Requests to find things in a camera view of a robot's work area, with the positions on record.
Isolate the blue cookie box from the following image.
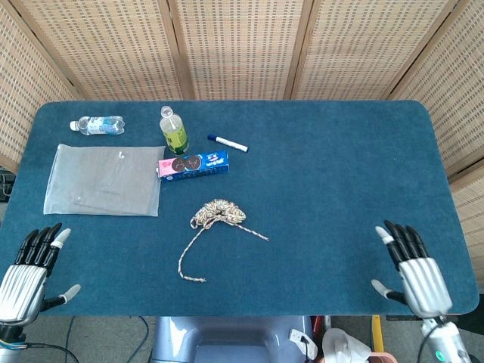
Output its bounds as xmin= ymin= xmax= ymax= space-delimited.
xmin=157 ymin=149 xmax=231 ymax=184

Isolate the grey folded cloth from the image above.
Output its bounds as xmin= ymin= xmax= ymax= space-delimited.
xmin=43 ymin=143 xmax=166 ymax=218

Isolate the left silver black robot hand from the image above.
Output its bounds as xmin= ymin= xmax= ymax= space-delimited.
xmin=0 ymin=222 xmax=82 ymax=327

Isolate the yellow post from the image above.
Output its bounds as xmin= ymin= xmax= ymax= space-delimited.
xmin=371 ymin=315 xmax=385 ymax=355

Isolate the pink bin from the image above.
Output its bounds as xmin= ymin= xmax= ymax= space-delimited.
xmin=365 ymin=351 xmax=398 ymax=363

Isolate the braided beige rope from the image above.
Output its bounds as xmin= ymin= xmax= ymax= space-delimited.
xmin=176 ymin=198 xmax=270 ymax=284

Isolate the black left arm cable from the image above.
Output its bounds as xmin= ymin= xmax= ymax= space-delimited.
xmin=22 ymin=341 xmax=81 ymax=363

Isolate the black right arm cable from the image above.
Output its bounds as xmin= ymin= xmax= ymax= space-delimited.
xmin=417 ymin=325 xmax=440 ymax=363

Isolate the blue-grey robot torso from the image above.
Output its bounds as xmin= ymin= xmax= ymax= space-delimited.
xmin=150 ymin=315 xmax=315 ymax=363

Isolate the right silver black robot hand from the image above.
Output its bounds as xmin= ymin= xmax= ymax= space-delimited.
xmin=370 ymin=219 xmax=454 ymax=318

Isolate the white blue marker pen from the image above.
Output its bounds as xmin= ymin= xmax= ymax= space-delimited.
xmin=206 ymin=133 xmax=250 ymax=154

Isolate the green tea bottle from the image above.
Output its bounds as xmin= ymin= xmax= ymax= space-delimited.
xmin=159 ymin=106 xmax=190 ymax=156

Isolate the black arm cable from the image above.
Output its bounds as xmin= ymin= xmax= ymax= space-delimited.
xmin=417 ymin=325 xmax=440 ymax=363
xmin=22 ymin=341 xmax=81 ymax=363

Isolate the clear water bottle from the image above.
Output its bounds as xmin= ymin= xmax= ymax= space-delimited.
xmin=69 ymin=115 xmax=126 ymax=136

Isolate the blue floor cable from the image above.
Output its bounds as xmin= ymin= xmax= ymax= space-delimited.
xmin=136 ymin=316 xmax=153 ymax=355
xmin=64 ymin=316 xmax=77 ymax=352

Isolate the woven wooden folding screen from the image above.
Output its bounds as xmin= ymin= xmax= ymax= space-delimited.
xmin=0 ymin=0 xmax=484 ymax=294

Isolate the white plastic bag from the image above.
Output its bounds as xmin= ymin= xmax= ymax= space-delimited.
xmin=321 ymin=327 xmax=374 ymax=363

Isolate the blue table mat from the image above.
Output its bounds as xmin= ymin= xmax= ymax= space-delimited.
xmin=0 ymin=99 xmax=480 ymax=318

